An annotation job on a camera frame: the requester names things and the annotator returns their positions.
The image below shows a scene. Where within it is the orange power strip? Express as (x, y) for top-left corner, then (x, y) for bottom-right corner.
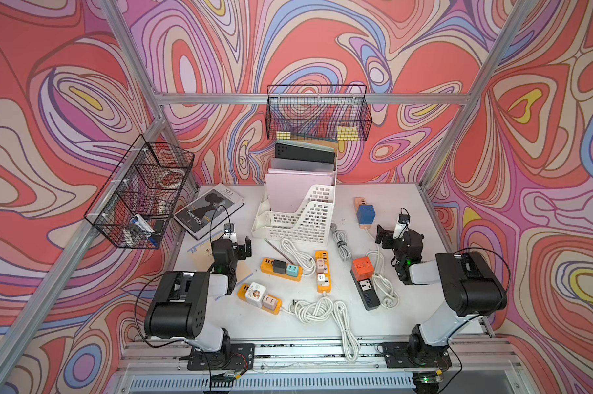
(314, 251), (332, 294)
(260, 258), (302, 282)
(237, 284), (283, 315)

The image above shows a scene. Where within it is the tan paper booklet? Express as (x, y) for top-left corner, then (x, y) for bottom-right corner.
(187, 231), (224, 256)

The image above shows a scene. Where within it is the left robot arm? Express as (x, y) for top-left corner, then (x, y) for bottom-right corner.
(141, 237), (252, 371)

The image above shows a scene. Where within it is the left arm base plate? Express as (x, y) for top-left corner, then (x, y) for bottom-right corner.
(186, 343), (255, 372)

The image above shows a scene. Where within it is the white cable right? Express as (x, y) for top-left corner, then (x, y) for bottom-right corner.
(362, 226), (400, 310)

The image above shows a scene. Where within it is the pink folder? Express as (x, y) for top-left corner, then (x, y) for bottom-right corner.
(265, 168), (334, 213)

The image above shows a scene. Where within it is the white cartoon plug adapter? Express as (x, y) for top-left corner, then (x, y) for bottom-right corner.
(245, 282), (267, 308)

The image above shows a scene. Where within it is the white plastic file rack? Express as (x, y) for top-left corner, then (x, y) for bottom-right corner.
(251, 172), (337, 246)

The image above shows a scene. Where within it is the pink power strip back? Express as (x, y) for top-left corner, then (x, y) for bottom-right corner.
(353, 197), (366, 212)

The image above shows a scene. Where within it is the black wire basket left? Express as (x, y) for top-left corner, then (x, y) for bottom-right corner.
(84, 136), (195, 250)

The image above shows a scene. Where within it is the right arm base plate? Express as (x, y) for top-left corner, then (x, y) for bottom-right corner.
(379, 341), (452, 370)

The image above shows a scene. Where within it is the grey bundled cable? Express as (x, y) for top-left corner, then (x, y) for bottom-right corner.
(329, 222), (352, 262)

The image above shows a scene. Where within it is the teal plug adapter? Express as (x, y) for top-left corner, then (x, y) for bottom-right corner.
(286, 264), (300, 277)

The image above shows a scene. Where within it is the white coiled cable front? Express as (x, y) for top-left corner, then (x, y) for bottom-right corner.
(281, 296), (361, 364)

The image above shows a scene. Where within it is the black wire basket back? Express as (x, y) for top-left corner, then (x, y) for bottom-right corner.
(265, 82), (373, 142)

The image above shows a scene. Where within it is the black power strip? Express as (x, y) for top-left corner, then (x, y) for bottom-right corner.
(350, 271), (381, 311)

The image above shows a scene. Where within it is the pink usb charger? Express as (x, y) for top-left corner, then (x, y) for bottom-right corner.
(316, 259), (326, 274)

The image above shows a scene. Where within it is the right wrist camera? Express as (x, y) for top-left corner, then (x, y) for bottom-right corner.
(392, 213), (411, 239)

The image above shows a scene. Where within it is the white cable bundle centre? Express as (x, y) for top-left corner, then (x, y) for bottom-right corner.
(278, 237), (317, 276)

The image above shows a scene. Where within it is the black plug adapter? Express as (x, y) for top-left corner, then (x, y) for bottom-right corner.
(272, 259), (288, 275)

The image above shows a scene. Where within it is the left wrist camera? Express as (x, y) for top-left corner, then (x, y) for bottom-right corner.
(223, 223), (237, 243)

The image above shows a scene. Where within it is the red cube socket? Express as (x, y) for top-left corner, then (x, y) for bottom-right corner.
(351, 257), (374, 282)

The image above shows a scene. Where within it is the grey portrait book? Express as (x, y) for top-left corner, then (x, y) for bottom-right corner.
(174, 184), (244, 241)

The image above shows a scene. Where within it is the blue cube adapter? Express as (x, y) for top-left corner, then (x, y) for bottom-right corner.
(356, 204), (376, 228)

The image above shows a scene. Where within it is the pencil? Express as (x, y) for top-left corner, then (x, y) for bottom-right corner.
(264, 238), (298, 265)

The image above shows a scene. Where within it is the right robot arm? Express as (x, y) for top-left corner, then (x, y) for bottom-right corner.
(375, 224), (508, 368)

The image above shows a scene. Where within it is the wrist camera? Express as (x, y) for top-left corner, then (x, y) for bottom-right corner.
(223, 223), (237, 243)
(392, 213), (411, 239)

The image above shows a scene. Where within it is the black wire basket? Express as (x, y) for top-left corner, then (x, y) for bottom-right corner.
(265, 82), (373, 142)
(84, 136), (195, 250)

